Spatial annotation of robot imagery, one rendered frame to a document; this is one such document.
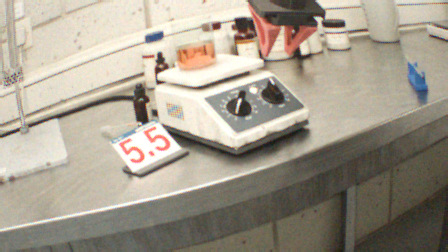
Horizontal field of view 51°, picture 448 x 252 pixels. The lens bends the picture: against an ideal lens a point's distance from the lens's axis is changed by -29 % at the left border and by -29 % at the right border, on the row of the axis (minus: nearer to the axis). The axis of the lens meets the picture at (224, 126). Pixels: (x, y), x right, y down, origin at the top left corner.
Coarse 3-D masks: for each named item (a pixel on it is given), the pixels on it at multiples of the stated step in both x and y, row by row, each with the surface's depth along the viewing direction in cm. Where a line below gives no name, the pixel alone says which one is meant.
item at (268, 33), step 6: (252, 6) 77; (252, 12) 78; (252, 18) 80; (258, 18) 76; (264, 18) 76; (258, 24) 80; (264, 24) 75; (270, 24) 75; (258, 30) 80; (264, 30) 76; (270, 30) 75; (276, 30) 75; (264, 36) 81; (270, 36) 76; (276, 36) 77; (264, 42) 81; (270, 42) 78; (264, 48) 81; (270, 48) 79; (264, 54) 81
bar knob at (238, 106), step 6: (240, 96) 82; (228, 102) 83; (234, 102) 83; (240, 102) 81; (246, 102) 84; (228, 108) 82; (234, 108) 82; (240, 108) 81; (246, 108) 83; (234, 114) 82; (240, 114) 82; (246, 114) 82
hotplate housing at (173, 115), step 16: (224, 80) 89; (240, 80) 88; (160, 96) 93; (176, 96) 89; (192, 96) 86; (160, 112) 95; (176, 112) 90; (192, 112) 86; (208, 112) 83; (304, 112) 85; (176, 128) 92; (192, 128) 87; (208, 128) 84; (224, 128) 81; (256, 128) 82; (272, 128) 82; (288, 128) 84; (208, 144) 86; (224, 144) 82; (240, 144) 80; (256, 144) 82
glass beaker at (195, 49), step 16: (208, 16) 88; (176, 32) 88; (192, 32) 87; (208, 32) 89; (176, 48) 89; (192, 48) 88; (208, 48) 89; (176, 64) 91; (192, 64) 89; (208, 64) 89
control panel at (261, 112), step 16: (256, 80) 88; (208, 96) 84; (224, 96) 85; (256, 96) 86; (288, 96) 87; (224, 112) 82; (256, 112) 83; (272, 112) 84; (288, 112) 84; (240, 128) 81
